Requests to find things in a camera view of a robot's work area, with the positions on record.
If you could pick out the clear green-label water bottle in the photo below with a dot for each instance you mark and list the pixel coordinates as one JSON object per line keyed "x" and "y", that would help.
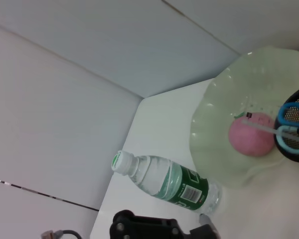
{"x": 164, "y": 181}

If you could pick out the transparent plastic ruler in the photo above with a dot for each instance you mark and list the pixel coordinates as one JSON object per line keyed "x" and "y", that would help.
{"x": 259, "y": 126}

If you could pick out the pink peach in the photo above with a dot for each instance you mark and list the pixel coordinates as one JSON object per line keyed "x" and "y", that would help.
{"x": 249, "y": 142}

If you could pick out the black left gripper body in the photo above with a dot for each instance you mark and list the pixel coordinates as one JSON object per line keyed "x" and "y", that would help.
{"x": 144, "y": 227}

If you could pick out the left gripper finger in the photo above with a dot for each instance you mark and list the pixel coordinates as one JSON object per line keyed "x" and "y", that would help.
{"x": 204, "y": 232}

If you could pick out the green glass fruit bowl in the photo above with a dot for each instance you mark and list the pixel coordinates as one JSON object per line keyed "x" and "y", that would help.
{"x": 219, "y": 99}

